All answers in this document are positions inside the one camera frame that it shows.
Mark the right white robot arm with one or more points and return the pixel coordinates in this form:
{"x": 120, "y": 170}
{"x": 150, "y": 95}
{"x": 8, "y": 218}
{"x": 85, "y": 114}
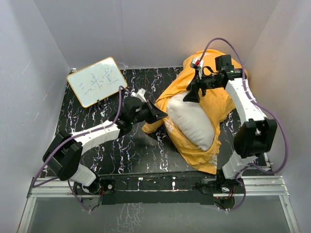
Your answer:
{"x": 256, "y": 133}

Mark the orange and blue pillowcase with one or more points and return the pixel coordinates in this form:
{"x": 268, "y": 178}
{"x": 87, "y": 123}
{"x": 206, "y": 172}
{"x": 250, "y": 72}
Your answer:
{"x": 217, "y": 104}

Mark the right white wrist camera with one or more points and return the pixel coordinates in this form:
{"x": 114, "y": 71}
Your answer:
{"x": 197, "y": 65}

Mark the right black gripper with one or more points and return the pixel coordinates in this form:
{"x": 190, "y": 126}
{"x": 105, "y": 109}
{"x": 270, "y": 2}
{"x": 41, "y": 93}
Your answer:
{"x": 192, "y": 96}

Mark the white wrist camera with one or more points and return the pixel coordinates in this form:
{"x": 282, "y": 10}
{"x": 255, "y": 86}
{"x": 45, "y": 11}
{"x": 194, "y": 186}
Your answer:
{"x": 140, "y": 95}
{"x": 197, "y": 65}

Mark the white pillow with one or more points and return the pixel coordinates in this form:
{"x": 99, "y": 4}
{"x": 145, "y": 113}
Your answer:
{"x": 191, "y": 120}

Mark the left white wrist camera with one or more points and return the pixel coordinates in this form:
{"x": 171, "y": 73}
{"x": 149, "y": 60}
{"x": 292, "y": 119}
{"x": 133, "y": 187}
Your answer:
{"x": 140, "y": 95}

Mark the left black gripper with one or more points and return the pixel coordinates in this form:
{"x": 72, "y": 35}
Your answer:
{"x": 154, "y": 112}

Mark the aluminium frame rail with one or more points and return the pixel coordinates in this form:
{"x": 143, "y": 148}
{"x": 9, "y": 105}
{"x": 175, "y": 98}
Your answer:
{"x": 255, "y": 186}

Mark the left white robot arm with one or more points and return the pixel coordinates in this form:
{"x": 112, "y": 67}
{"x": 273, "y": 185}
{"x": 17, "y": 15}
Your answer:
{"x": 64, "y": 153}

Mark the small whiteboard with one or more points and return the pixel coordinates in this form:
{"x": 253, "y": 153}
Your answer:
{"x": 96, "y": 81}

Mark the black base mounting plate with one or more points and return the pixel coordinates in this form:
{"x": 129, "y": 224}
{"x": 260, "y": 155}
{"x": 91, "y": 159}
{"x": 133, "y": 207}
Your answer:
{"x": 167, "y": 187}

